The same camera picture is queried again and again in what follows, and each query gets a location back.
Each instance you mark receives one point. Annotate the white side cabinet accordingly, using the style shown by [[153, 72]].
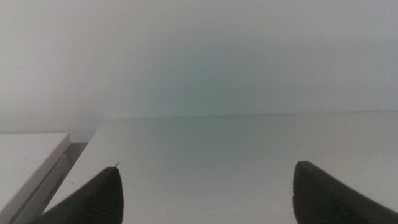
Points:
[[25, 158]]

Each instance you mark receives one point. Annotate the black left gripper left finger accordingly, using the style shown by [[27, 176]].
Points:
[[99, 199]]

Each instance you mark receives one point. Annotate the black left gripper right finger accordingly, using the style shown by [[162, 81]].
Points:
[[317, 199]]

